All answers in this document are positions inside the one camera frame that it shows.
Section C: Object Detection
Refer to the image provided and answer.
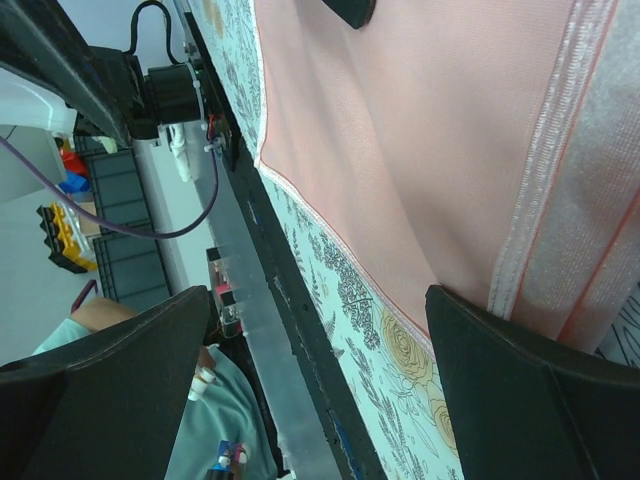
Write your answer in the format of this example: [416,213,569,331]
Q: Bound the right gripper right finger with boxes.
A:
[425,285,639,479]

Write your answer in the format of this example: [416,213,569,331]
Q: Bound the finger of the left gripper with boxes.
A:
[323,0,376,29]

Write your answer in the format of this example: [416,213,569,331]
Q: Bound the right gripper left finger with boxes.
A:
[1,286,209,479]

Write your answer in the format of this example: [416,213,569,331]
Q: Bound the salmon pink cloth napkin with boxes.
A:
[255,1,639,352]

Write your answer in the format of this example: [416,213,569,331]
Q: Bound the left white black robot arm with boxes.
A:
[1,1,266,150]

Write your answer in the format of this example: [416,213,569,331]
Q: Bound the person in blue shirt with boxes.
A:
[34,297,278,479]

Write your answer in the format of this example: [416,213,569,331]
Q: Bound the floral tablecloth mat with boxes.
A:
[199,0,640,480]

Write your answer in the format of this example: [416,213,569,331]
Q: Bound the yellow black storage bins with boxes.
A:
[36,202,98,274]

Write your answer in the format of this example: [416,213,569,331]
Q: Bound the black wire shelf rack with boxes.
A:
[74,136,172,312]

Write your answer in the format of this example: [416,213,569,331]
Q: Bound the aluminium frame rail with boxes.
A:
[196,168,351,479]

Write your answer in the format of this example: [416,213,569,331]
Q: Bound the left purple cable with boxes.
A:
[0,137,221,241]

